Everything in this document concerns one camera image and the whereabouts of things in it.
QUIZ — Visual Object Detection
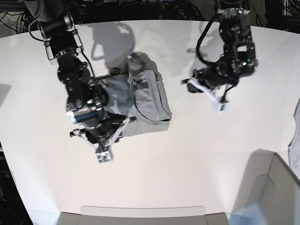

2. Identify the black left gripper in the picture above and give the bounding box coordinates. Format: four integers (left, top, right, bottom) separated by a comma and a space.
192, 67, 225, 91

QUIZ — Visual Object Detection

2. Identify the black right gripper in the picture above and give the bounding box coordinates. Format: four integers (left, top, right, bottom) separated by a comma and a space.
83, 112, 124, 145

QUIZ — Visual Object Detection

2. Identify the grey T-shirt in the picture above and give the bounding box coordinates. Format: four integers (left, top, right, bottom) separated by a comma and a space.
100, 53, 172, 137

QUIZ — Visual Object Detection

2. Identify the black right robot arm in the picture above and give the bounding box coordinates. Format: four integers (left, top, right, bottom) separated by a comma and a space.
24, 0, 127, 147

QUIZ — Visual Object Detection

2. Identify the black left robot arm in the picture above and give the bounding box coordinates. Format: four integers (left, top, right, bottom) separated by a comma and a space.
182, 0, 258, 93

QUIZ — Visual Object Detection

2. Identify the grey tray at bottom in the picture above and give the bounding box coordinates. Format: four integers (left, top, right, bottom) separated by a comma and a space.
56, 206, 229, 225

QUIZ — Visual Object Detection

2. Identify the grey cloth at right edge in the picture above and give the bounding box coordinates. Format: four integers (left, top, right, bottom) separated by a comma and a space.
288, 101, 300, 179

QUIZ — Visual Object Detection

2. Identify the grey cardboard box right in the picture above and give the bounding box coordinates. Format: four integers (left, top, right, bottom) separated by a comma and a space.
227, 150, 300, 225

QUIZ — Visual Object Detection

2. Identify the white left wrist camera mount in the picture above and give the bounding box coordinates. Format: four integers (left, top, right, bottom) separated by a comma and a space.
181, 77, 231, 113

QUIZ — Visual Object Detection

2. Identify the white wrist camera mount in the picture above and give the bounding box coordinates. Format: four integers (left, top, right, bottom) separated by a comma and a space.
70, 116, 136, 163
181, 77, 231, 113

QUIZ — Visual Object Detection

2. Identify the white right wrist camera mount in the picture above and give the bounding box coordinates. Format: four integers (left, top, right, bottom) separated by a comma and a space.
70, 116, 136, 163

